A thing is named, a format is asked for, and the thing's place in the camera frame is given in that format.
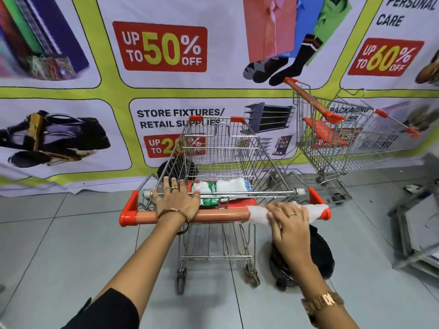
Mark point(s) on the white plastic bag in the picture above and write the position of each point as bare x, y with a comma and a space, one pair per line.
231, 188

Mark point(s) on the person's left hand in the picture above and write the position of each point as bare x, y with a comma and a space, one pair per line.
176, 203

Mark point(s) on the black sleeve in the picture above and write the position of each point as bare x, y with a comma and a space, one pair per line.
109, 313

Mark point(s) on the person's left forearm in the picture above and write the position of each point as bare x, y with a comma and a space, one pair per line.
144, 260

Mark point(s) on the person's left little finger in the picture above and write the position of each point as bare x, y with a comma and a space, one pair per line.
155, 195

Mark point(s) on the black bag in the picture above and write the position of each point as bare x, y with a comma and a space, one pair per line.
322, 251
190, 169

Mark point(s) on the white cleaning wipe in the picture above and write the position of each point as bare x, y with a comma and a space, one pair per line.
259, 215

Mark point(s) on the person's right fingers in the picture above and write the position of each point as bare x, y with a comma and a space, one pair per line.
284, 209

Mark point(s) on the person's left middle finger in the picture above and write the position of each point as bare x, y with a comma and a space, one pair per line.
177, 194

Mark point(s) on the person's right forearm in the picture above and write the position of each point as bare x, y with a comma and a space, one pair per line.
319, 280

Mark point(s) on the empty shopping cart red seat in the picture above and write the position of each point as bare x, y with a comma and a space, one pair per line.
324, 131

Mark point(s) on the black wrist band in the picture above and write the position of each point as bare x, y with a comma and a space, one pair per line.
187, 227

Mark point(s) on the printed sale banner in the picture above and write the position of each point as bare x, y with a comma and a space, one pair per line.
103, 99

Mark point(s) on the gold wristwatch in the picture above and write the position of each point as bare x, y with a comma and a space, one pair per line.
324, 301

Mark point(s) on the grey metal rack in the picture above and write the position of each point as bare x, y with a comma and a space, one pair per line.
411, 236

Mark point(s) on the gold bangle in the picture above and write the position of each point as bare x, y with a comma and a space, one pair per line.
175, 211

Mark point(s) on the person's right hand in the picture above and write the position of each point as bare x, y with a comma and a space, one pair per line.
291, 236

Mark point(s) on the green and white packet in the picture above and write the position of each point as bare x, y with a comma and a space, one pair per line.
205, 197

